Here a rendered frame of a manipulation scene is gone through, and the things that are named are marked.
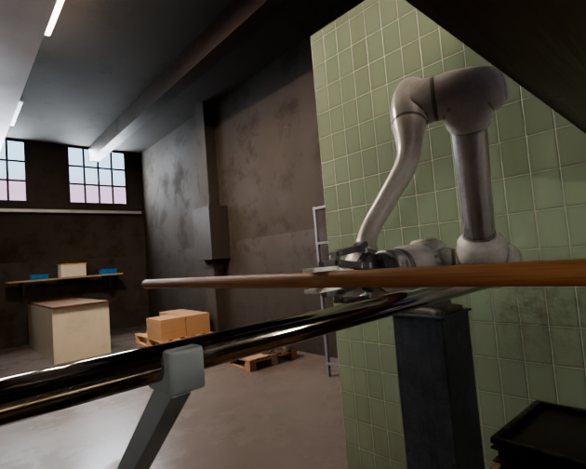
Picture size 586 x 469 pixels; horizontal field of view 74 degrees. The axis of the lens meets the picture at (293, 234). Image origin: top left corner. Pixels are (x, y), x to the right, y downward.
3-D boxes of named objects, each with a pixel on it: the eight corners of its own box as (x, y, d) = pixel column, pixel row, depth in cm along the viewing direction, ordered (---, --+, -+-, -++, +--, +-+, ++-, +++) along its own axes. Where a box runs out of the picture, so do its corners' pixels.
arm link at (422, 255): (424, 286, 85) (377, 297, 95) (456, 278, 96) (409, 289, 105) (410, 238, 88) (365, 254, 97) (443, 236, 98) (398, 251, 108)
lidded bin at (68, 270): (83, 275, 814) (82, 262, 816) (87, 275, 785) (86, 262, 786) (56, 277, 783) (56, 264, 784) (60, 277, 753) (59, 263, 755)
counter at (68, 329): (74, 338, 791) (73, 297, 796) (112, 353, 608) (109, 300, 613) (28, 345, 739) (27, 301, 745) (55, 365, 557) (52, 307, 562)
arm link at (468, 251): (456, 274, 155) (520, 271, 145) (457, 300, 141) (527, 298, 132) (429, 72, 123) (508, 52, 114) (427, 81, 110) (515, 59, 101)
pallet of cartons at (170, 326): (215, 340, 646) (213, 312, 649) (163, 352, 586) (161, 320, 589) (180, 333, 742) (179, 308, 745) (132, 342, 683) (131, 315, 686)
